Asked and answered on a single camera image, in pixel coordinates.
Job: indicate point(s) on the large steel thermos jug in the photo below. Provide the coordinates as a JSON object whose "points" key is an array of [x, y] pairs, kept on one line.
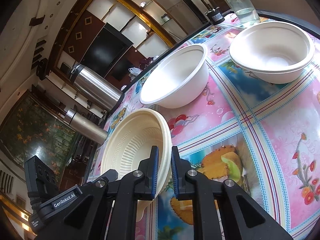
{"points": [[95, 88]]}

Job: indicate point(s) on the cream ribbed plastic bowl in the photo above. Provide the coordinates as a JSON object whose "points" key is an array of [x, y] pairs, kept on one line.
{"points": [[132, 141]]}

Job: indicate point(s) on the flower garden wall painting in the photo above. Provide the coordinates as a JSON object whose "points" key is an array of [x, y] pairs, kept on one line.
{"points": [[30, 130]]}

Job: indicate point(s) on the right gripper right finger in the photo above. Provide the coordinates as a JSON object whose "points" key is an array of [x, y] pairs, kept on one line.
{"points": [[190, 184]]}

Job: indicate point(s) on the white paper bowl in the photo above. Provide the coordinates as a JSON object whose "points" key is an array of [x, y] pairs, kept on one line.
{"points": [[275, 52], [178, 80]]}

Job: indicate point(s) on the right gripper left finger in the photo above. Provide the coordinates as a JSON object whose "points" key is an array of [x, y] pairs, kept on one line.
{"points": [[141, 184]]}

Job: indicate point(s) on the small black jar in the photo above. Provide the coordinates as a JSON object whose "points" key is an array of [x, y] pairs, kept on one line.
{"points": [[214, 15]]}

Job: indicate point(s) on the colourful plastic tablecloth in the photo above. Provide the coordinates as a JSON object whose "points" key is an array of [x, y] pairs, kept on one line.
{"points": [[268, 133]]}

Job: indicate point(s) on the slim steel thermos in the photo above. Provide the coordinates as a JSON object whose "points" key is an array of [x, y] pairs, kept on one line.
{"points": [[85, 127]]}

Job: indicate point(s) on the flat screen television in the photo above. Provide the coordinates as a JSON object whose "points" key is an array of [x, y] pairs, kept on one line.
{"points": [[106, 54]]}

